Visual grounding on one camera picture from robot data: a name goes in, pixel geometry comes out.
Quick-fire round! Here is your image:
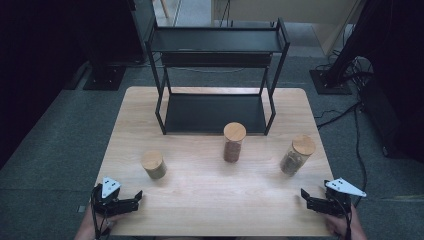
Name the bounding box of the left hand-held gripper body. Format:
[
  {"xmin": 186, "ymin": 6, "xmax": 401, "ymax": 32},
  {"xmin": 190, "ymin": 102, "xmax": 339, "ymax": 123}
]
[{"xmin": 91, "ymin": 176, "xmax": 134, "ymax": 218}]

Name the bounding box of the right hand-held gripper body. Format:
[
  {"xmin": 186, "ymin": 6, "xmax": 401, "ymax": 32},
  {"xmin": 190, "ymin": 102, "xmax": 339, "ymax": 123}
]
[{"xmin": 323, "ymin": 177, "xmax": 367, "ymax": 218}]

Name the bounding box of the short glass jar wooden lid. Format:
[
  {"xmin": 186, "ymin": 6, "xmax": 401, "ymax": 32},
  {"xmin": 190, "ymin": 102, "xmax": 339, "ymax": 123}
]
[{"xmin": 140, "ymin": 150, "xmax": 168, "ymax": 180}]

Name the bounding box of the glass jar with dark contents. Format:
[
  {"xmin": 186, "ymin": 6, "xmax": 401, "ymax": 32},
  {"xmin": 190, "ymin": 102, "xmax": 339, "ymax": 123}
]
[{"xmin": 279, "ymin": 134, "xmax": 317, "ymax": 177}]

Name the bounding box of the tall jar with red contents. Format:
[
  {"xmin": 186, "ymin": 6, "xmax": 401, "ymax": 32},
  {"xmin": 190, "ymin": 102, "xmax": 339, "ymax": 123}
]
[{"xmin": 222, "ymin": 121, "xmax": 248, "ymax": 164}]

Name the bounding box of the black two-tier metal rack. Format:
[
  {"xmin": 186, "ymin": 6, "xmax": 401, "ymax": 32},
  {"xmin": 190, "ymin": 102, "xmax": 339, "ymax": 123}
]
[{"xmin": 144, "ymin": 17, "xmax": 291, "ymax": 136}]

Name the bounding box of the person's left hand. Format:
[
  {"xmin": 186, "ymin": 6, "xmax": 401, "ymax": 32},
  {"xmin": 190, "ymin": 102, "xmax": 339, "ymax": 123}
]
[{"xmin": 83, "ymin": 206, "xmax": 126, "ymax": 234}]

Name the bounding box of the person's right hand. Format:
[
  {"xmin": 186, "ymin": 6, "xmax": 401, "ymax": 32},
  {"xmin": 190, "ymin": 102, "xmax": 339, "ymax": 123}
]
[{"xmin": 325, "ymin": 204, "xmax": 363, "ymax": 238}]

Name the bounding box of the black box on floor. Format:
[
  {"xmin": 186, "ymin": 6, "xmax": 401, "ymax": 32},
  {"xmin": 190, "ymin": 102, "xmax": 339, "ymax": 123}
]
[{"xmin": 361, "ymin": 78, "xmax": 424, "ymax": 163}]

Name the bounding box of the light wooden cabinet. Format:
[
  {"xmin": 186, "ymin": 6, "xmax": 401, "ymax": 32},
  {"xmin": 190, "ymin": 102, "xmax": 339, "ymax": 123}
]
[{"xmin": 211, "ymin": 0, "xmax": 363, "ymax": 56}]

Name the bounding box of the right hand-held gripper black cable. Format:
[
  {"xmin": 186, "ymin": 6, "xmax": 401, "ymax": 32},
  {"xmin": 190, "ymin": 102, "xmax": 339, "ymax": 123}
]
[{"xmin": 338, "ymin": 196, "xmax": 354, "ymax": 240}]

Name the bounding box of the hand-held gripper black cable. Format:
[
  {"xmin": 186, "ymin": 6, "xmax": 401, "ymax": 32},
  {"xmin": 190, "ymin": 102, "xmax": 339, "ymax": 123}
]
[
  {"xmin": 90, "ymin": 186, "xmax": 113, "ymax": 240},
  {"xmin": 338, "ymin": 196, "xmax": 354, "ymax": 240}
]

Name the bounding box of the left hand-held gripper black cable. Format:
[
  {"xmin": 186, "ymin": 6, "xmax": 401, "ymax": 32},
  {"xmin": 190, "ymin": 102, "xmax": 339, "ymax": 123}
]
[{"xmin": 90, "ymin": 186, "xmax": 113, "ymax": 240}]

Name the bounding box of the long thin black floor cable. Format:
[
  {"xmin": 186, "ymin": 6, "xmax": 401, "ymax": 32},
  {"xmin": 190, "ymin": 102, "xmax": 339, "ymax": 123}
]
[{"xmin": 348, "ymin": 106, "xmax": 368, "ymax": 208}]

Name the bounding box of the thick black floor cable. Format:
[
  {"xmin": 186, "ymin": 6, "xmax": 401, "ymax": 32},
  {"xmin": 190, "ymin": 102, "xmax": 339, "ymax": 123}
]
[{"xmin": 314, "ymin": 102, "xmax": 363, "ymax": 130}]

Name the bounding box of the black stand with base plate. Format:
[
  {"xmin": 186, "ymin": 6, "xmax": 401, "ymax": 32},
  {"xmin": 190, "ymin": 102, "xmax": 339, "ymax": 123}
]
[
  {"xmin": 83, "ymin": 49, "xmax": 127, "ymax": 92},
  {"xmin": 309, "ymin": 0, "xmax": 394, "ymax": 96}
]

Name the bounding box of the tangle of black cables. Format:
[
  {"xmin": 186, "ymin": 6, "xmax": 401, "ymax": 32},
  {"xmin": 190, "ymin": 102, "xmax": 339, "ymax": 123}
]
[{"xmin": 333, "ymin": 49, "xmax": 375, "ymax": 88}]

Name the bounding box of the grey floor cable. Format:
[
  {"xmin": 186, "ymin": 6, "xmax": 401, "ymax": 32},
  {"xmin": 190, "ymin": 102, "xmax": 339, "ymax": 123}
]
[{"xmin": 166, "ymin": 65, "xmax": 247, "ymax": 74}]

